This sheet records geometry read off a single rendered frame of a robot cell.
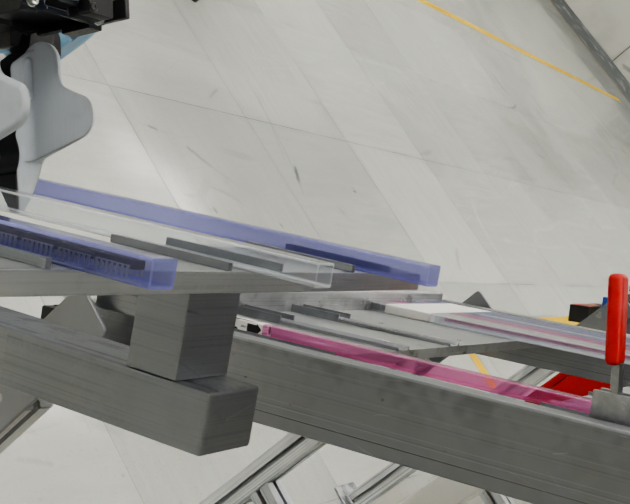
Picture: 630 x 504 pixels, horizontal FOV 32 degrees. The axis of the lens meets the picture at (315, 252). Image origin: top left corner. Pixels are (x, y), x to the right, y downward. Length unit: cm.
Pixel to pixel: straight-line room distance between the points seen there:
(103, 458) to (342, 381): 123
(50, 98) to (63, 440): 139
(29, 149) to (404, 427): 33
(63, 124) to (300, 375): 31
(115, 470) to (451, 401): 130
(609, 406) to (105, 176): 195
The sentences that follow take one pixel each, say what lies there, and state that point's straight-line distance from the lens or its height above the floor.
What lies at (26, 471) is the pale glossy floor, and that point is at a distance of 189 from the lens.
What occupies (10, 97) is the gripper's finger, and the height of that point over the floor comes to 98.
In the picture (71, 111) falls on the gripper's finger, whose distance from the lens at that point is 61.
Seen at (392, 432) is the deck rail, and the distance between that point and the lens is 80.
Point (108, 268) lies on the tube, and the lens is 40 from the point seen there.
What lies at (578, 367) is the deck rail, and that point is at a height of 83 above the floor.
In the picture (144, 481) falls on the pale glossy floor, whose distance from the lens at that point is 205.
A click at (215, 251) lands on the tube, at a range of 51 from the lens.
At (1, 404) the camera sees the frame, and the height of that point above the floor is 63.
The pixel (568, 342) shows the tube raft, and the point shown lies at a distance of 125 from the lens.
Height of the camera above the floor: 127
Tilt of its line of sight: 24 degrees down
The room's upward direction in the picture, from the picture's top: 49 degrees clockwise
